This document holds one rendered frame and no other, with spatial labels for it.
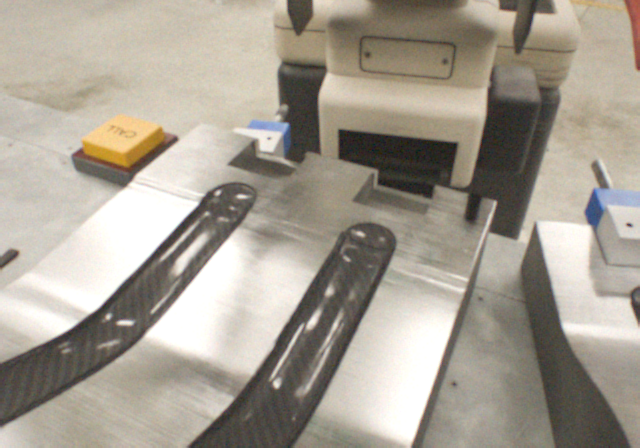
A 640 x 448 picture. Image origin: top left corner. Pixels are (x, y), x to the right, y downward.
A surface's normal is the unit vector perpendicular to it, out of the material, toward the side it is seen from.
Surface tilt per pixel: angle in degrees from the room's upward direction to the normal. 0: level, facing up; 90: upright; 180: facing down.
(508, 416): 0
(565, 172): 0
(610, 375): 28
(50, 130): 0
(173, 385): 20
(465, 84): 98
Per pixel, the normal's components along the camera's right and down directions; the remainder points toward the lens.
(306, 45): -0.21, 0.61
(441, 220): 0.00, -0.78
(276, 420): 0.04, -0.92
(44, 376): 0.22, -0.95
